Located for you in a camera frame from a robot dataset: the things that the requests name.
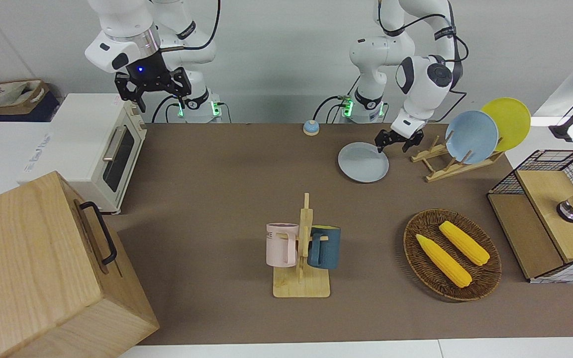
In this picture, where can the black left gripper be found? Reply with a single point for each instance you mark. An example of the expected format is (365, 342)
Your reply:
(403, 136)

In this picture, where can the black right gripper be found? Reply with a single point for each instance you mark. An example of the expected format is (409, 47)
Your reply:
(152, 79)

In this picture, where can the gray round plate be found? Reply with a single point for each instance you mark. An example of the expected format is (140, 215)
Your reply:
(361, 166)

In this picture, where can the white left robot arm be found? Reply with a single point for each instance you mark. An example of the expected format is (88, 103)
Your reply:
(381, 49)

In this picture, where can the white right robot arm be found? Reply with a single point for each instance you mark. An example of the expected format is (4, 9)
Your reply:
(122, 30)

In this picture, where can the light blue plate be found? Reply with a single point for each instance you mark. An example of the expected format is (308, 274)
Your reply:
(473, 136)

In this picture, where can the yellow plate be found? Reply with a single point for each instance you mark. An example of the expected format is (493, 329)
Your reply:
(513, 119)

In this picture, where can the wooden dish rack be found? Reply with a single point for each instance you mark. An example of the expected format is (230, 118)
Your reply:
(445, 174)

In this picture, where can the blue bell on wooden base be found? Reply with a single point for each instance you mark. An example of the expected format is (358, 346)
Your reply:
(311, 128)

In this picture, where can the white toaster oven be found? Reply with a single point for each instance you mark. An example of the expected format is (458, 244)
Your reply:
(77, 134)

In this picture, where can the brown table mat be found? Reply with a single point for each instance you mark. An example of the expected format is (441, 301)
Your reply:
(217, 199)

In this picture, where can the yellow corn cob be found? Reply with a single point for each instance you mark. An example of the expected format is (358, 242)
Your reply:
(465, 243)
(445, 263)

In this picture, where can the brown cardboard box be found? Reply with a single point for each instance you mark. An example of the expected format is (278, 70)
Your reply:
(38, 94)

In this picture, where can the dark blue mug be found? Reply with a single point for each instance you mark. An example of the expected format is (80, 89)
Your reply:
(326, 248)

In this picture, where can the pink mug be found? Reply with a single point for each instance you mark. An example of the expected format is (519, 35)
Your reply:
(279, 246)

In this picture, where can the brown wicker basket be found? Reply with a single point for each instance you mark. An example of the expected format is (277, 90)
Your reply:
(465, 293)

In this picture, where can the wooden mug rack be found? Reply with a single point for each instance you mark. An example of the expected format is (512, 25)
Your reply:
(301, 286)

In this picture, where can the wooden shelf board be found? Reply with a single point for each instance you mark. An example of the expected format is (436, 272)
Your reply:
(550, 233)

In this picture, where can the large wooden box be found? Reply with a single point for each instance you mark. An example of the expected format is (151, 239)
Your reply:
(28, 258)

